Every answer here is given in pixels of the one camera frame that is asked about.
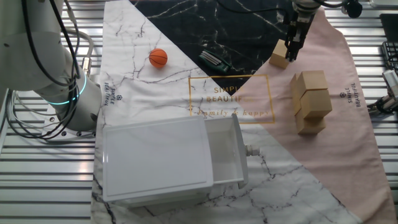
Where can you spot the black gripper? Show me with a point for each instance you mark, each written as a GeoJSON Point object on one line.
{"type": "Point", "coordinates": [298, 28]}

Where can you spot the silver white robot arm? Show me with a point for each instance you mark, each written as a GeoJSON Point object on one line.
{"type": "Point", "coordinates": [28, 53]}

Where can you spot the green holder with silver bits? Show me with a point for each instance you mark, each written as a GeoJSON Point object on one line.
{"type": "Point", "coordinates": [214, 61]}

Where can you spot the black keyboard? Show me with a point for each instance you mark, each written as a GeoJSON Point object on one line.
{"type": "Point", "coordinates": [391, 56]}

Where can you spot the small gray clamped device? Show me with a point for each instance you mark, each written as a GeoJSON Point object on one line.
{"type": "Point", "coordinates": [392, 82]}

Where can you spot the white plastic drawer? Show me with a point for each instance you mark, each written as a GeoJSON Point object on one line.
{"type": "Point", "coordinates": [225, 155]}

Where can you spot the marble pink black cloth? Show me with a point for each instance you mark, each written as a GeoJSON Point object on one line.
{"type": "Point", "coordinates": [311, 174]}

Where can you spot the small orange basketball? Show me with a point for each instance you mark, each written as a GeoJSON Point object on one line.
{"type": "Point", "coordinates": [158, 58]}

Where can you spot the white plastic drawer cabinet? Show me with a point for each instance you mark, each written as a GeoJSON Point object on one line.
{"type": "Point", "coordinates": [155, 158]}

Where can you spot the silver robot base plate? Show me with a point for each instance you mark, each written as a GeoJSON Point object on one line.
{"type": "Point", "coordinates": [77, 133]}

